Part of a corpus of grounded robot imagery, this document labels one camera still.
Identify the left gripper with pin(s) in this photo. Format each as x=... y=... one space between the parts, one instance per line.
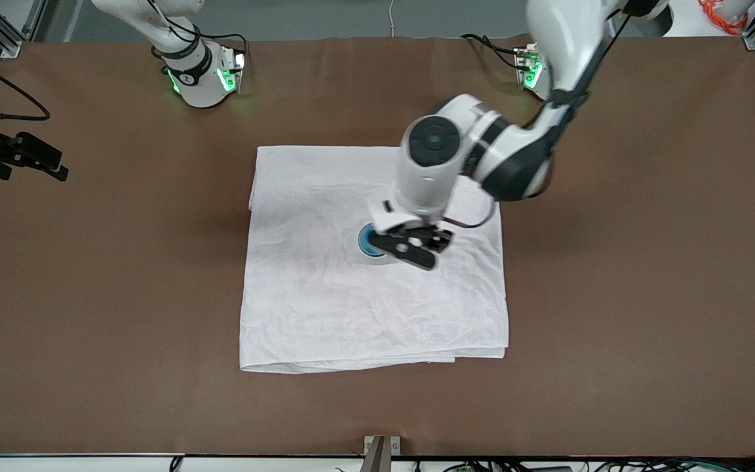
x=442 y=240

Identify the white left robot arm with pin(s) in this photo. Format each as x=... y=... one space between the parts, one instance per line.
x=515 y=151

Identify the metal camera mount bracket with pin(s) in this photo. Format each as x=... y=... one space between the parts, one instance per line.
x=381 y=452

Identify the white table edge rail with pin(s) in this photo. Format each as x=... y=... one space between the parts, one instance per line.
x=56 y=463

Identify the white cloth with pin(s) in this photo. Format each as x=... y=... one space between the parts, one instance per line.
x=325 y=308

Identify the white side table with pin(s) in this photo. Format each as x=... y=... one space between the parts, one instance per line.
x=698 y=26

